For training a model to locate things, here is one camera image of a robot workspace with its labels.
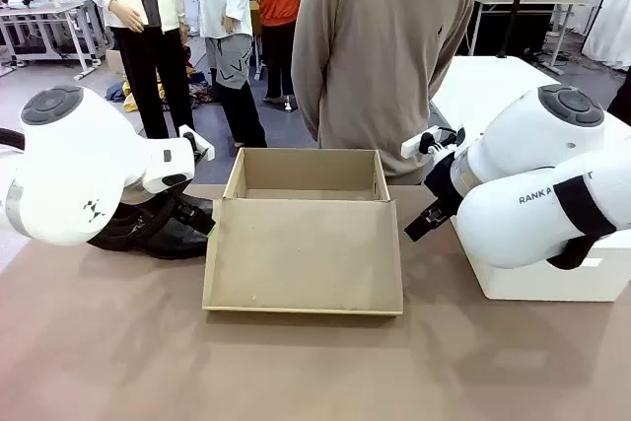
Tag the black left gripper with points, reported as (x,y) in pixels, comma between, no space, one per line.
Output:
(165,198)

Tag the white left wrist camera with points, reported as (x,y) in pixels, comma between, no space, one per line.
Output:
(199,145)

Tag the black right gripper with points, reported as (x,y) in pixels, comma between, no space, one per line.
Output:
(443,179)

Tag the white plastic bin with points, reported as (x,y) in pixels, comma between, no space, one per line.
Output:
(542,283)

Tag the white curtain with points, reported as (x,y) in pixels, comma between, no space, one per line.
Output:
(611,12)

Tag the brown cardboard shoe box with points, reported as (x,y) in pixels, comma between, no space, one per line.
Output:
(303,253)

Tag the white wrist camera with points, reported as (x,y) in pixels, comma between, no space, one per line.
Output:
(199,145)
(419,142)

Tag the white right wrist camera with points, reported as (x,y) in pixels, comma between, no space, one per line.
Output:
(419,142)

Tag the person in beige sweater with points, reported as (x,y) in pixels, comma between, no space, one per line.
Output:
(379,56)

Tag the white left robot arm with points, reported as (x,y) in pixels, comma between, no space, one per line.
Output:
(79,164)

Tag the pile of colourful clothes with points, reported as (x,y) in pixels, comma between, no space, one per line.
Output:
(202,91)

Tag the mannequin in grey shorts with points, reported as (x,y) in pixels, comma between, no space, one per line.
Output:
(227,7)

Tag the grey metal frame workbench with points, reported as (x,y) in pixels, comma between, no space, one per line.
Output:
(44,14)

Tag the black stand pole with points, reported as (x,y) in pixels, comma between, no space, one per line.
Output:
(515,7)

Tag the mannequin in cream jacket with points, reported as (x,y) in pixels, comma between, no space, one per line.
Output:
(143,7)

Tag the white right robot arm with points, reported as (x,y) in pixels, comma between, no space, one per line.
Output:
(532,155)

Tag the bystander in dark clothes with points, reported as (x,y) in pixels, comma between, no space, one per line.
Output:
(622,103)

